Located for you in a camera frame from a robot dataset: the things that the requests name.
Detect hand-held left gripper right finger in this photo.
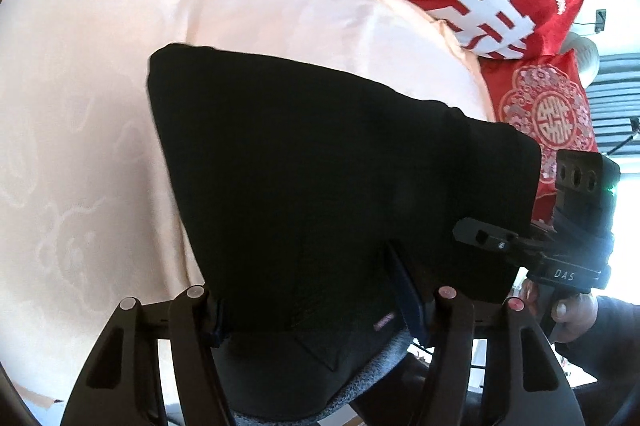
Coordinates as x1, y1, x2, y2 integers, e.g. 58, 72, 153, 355
387, 245, 576, 426

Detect red embroidered cushion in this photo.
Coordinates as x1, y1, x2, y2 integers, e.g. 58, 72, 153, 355
492, 50, 599, 232

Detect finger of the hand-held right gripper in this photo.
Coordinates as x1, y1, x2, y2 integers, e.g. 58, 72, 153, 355
452, 217, 552, 265

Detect dark window blind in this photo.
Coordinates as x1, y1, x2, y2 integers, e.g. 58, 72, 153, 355
585, 55, 640, 177

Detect black pants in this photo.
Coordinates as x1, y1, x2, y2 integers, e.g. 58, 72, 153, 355
147, 43, 543, 424

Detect person's right forearm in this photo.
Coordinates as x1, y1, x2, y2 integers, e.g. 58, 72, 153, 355
570, 293, 640, 389

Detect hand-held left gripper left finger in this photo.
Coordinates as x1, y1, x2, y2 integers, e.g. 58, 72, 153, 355
60, 283, 236, 426

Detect white ribbed object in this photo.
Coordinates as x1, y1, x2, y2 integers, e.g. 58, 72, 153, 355
564, 31, 601, 84

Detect peach patterned bed sheet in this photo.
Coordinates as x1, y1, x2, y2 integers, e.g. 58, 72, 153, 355
0, 0, 493, 412

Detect person's right hand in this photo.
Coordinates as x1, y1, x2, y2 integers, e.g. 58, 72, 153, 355
520, 278, 601, 344

